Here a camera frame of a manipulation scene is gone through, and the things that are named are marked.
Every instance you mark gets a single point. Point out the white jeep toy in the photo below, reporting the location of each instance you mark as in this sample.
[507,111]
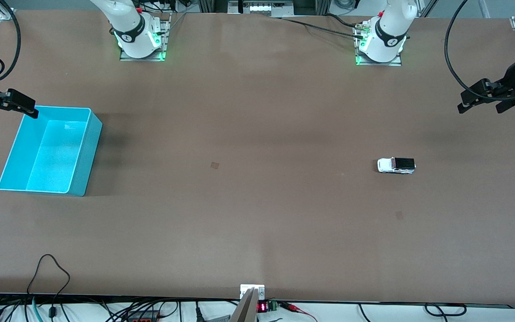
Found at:
[396,164]

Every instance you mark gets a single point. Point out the grey aluminium bar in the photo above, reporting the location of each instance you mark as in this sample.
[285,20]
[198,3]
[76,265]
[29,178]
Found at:
[246,311]

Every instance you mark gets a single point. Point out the red clip leads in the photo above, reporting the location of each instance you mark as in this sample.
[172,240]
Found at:
[291,307]

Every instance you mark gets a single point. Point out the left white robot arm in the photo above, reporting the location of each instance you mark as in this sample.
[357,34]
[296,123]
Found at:
[387,40]

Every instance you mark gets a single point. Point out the white socket strip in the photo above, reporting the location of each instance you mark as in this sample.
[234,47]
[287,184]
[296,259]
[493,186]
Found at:
[266,8]

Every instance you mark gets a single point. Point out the cyan plastic bin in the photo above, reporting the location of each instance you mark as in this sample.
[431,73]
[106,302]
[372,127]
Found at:
[56,152]

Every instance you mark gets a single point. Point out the red digit display module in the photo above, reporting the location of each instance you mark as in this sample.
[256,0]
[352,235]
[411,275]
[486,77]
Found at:
[263,307]

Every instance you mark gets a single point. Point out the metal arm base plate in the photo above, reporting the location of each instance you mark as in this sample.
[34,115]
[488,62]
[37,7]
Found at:
[166,36]
[380,64]

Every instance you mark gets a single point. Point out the white bracket plate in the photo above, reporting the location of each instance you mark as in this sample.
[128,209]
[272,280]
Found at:
[259,290]

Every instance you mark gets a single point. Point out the aluminium frame structure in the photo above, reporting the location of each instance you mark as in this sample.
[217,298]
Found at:
[213,5]

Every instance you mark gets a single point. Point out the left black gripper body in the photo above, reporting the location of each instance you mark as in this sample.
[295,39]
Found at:
[513,79]

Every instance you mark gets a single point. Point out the red box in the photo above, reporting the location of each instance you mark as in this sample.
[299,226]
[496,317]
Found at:
[143,319]

